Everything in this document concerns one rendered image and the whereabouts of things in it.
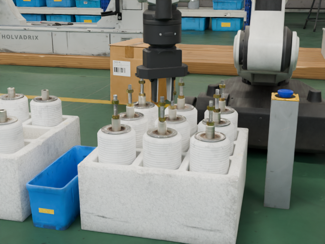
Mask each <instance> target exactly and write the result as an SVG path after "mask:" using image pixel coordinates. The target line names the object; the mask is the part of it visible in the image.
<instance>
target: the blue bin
mask: <svg viewBox="0 0 325 244"><path fill-rule="evenodd" d="M94 149H96V147H91V146H81V145H76V146H73V147H72V148H70V149H69V150H68V151H67V152H65V153H64V154H63V155H62V156H60V157H59V158H58V159H57V160H55V161H54V162H53V163H51V164H50V165H49V166H47V167H46V168H45V169H44V170H42V171H41V172H40V173H38V174H37V175H36V176H35V177H33V178H32V179H31V180H30V181H28V182H27V183H26V189H27V190H28V192H29V198H30V206H31V213H32V219H33V225H34V226H35V227H39V228H46V229H55V230H66V229H67V228H68V227H69V226H70V225H71V224H72V222H74V220H76V218H77V217H78V216H79V215H80V200H79V184H78V168H77V166H78V164H79V163H80V162H81V161H83V160H84V159H85V158H86V157H87V156H88V155H89V154H90V153H91V152H92V151H93V150H94Z"/></svg>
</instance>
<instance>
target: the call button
mask: <svg viewBox="0 0 325 244"><path fill-rule="evenodd" d="M278 94H279V96H280V97H291V96H292V95H293V91H292V90H288V89H280V90H278Z"/></svg>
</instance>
